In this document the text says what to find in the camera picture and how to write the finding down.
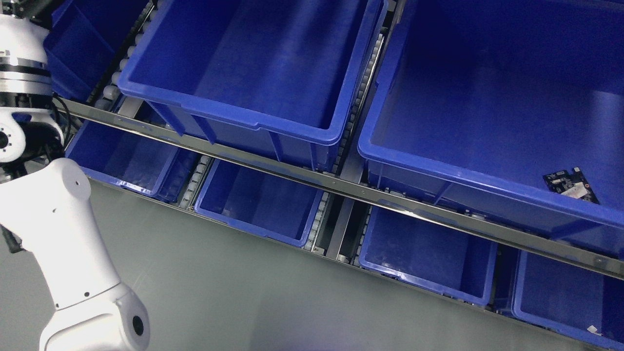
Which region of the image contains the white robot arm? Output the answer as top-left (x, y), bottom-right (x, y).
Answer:
top-left (0, 0), bottom-right (150, 351)

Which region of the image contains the blue bin lower middle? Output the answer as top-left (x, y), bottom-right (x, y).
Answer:
top-left (194, 160), bottom-right (323, 248)

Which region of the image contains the blue bin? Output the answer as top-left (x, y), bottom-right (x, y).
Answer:
top-left (65, 102), bottom-right (200, 203)
top-left (194, 160), bottom-right (323, 248)
top-left (358, 207), bottom-right (497, 307)
top-left (510, 251), bottom-right (624, 351)

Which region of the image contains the blue bin middle shelf centre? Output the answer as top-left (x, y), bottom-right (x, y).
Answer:
top-left (118, 0), bottom-right (388, 173)

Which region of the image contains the blue bin shelf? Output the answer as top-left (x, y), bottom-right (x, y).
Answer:
top-left (44, 0), bottom-right (148, 102)
top-left (118, 0), bottom-right (388, 173)
top-left (357, 0), bottom-right (624, 258)

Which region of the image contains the metal shelf rack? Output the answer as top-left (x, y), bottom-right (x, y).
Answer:
top-left (49, 0), bottom-right (624, 351)

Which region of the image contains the blue bin middle shelf right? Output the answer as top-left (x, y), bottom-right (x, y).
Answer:
top-left (357, 0), bottom-right (624, 258)

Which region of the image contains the blue bin middle shelf left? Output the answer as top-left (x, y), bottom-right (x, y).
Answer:
top-left (44, 0), bottom-right (148, 102)

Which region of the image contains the blue bin lower right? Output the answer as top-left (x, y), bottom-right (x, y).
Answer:
top-left (358, 207), bottom-right (497, 307)

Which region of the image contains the blue bin lower left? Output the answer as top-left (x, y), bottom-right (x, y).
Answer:
top-left (65, 102), bottom-right (200, 203)

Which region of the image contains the black circuit board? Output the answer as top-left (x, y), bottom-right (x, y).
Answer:
top-left (542, 167), bottom-right (600, 204)

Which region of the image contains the blue bin bottom far right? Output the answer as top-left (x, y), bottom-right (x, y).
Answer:
top-left (510, 251), bottom-right (624, 351)

